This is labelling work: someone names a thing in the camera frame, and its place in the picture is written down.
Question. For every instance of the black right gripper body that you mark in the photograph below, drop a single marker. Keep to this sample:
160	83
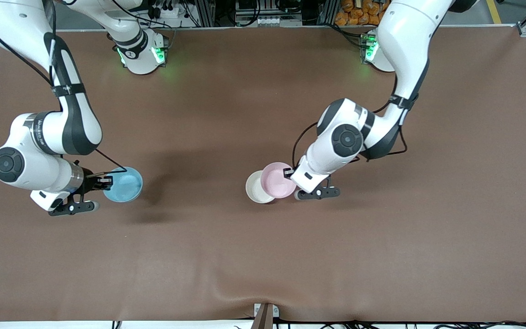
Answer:
90	179

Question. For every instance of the pink bowl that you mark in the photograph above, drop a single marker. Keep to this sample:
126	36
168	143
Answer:
276	179

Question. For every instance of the light blue bowl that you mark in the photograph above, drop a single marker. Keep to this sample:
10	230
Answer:
126	185

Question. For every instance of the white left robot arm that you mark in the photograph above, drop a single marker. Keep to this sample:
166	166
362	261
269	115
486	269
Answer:
404	36

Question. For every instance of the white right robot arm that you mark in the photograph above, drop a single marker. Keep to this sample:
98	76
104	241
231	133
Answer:
76	123

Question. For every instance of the white bowl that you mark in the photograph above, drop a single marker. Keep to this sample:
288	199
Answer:
254	189

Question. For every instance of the brown table mat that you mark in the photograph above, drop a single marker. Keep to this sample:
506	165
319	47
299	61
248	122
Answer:
226	256

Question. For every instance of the white connector box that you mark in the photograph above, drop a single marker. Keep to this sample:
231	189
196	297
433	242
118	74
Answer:
272	20

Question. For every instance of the orange packaged snacks pile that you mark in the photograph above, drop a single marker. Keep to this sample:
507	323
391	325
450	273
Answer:
359	11

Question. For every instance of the white power strip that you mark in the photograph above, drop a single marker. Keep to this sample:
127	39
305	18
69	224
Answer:
168	10

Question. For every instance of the metal bracket with brown post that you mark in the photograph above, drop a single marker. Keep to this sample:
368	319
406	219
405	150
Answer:
265	315

